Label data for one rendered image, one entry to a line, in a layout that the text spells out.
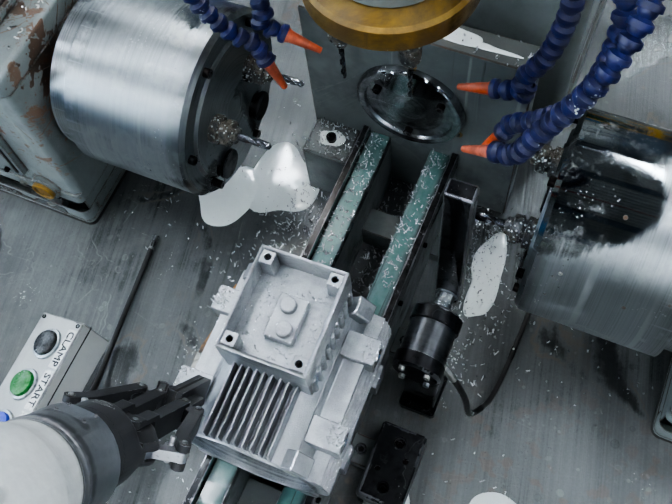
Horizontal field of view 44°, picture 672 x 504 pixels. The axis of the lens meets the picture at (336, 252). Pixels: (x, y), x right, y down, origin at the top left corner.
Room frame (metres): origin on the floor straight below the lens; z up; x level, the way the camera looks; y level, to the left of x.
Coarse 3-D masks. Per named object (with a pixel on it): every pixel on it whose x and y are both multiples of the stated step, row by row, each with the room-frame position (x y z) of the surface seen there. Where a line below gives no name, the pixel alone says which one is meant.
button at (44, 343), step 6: (48, 330) 0.37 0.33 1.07; (42, 336) 0.37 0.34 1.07; (48, 336) 0.36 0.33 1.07; (54, 336) 0.36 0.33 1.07; (36, 342) 0.36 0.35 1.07; (42, 342) 0.36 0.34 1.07; (48, 342) 0.36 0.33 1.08; (54, 342) 0.35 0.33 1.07; (36, 348) 0.35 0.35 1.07; (42, 348) 0.35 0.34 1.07; (48, 348) 0.35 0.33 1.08; (42, 354) 0.34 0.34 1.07
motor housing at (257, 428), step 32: (224, 320) 0.35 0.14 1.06; (352, 320) 0.32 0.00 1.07; (384, 320) 0.32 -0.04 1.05; (384, 352) 0.30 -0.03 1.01; (224, 384) 0.26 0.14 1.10; (256, 384) 0.26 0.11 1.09; (288, 384) 0.25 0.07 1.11; (320, 384) 0.25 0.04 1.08; (352, 384) 0.25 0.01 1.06; (224, 416) 0.23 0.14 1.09; (256, 416) 0.22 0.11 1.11; (288, 416) 0.22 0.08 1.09; (320, 416) 0.22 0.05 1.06; (352, 416) 0.22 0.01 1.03; (224, 448) 0.23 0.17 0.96; (256, 448) 0.19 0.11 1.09; (288, 448) 0.19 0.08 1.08; (288, 480) 0.18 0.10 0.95; (320, 480) 0.16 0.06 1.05
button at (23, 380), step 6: (18, 372) 0.33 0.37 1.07; (24, 372) 0.33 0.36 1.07; (30, 372) 0.33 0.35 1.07; (12, 378) 0.32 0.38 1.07; (18, 378) 0.32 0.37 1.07; (24, 378) 0.32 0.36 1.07; (30, 378) 0.32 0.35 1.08; (12, 384) 0.32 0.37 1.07; (18, 384) 0.31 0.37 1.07; (24, 384) 0.31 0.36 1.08; (30, 384) 0.31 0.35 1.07; (12, 390) 0.31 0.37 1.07; (18, 390) 0.31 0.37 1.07; (24, 390) 0.30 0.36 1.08
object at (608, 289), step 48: (576, 144) 0.44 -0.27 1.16; (624, 144) 0.43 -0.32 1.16; (576, 192) 0.38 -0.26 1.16; (624, 192) 0.37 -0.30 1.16; (528, 240) 0.38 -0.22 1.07; (576, 240) 0.34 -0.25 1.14; (624, 240) 0.33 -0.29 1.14; (528, 288) 0.32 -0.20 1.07; (576, 288) 0.30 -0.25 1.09; (624, 288) 0.29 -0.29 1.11; (624, 336) 0.26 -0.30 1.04
